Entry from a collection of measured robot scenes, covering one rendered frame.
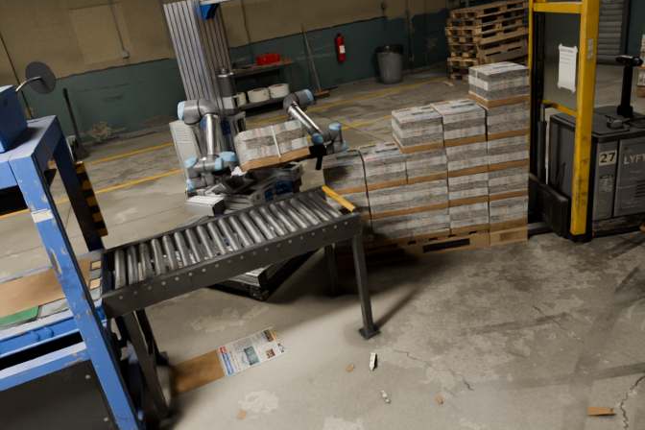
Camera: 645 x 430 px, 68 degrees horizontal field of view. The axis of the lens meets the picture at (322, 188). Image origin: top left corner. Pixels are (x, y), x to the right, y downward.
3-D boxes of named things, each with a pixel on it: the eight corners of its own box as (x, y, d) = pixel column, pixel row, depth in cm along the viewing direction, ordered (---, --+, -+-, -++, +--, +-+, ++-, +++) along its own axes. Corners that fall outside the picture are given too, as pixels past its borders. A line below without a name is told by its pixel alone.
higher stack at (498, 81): (471, 224, 397) (465, 66, 349) (507, 218, 397) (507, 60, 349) (489, 246, 361) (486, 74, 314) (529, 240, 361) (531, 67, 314)
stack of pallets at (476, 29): (494, 66, 1016) (493, 2, 968) (531, 69, 935) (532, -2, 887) (445, 80, 966) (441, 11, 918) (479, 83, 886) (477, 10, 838)
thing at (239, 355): (273, 326, 310) (273, 325, 310) (287, 353, 285) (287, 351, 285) (218, 348, 299) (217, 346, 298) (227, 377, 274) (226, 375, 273)
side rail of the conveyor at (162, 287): (358, 229, 270) (355, 210, 265) (363, 233, 265) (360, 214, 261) (108, 314, 228) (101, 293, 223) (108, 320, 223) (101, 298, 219)
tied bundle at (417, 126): (392, 140, 366) (389, 110, 358) (430, 133, 366) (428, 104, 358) (402, 155, 331) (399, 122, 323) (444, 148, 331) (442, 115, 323)
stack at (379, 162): (334, 246, 397) (319, 151, 367) (472, 224, 397) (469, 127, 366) (338, 270, 361) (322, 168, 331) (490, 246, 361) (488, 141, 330)
